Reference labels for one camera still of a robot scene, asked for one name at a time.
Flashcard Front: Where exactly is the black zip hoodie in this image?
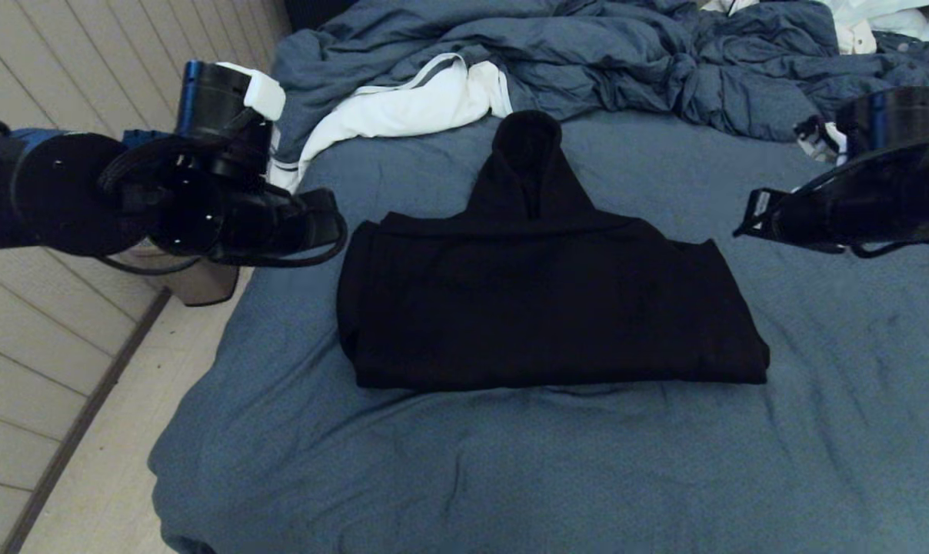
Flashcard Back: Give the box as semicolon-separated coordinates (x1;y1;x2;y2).
336;110;771;391

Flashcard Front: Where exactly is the beige trash bin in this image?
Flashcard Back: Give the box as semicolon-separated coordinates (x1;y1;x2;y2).
122;242;241;307

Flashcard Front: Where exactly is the white garment with grey stripe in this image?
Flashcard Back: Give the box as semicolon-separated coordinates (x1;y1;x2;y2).
268;54;511;193

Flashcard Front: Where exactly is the cream rumpled garment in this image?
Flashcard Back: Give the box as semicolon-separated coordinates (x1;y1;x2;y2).
701;0;877;55

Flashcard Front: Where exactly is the black headboard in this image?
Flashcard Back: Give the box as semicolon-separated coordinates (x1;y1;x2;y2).
284;0;367;35

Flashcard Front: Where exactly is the white pillow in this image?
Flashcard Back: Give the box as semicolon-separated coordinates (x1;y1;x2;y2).
818;0;929;43

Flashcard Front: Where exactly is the rumpled blue duvet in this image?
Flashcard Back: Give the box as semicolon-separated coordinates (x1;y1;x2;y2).
267;0;929;170

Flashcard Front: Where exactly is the blue bed sheet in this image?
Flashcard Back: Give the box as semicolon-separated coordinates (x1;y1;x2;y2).
148;112;929;554

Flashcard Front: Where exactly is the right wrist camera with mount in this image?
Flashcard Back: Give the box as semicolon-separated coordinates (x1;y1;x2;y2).
794;115;850;166

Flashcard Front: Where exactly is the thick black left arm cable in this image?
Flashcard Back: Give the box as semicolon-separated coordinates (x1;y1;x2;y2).
0;108;261;224

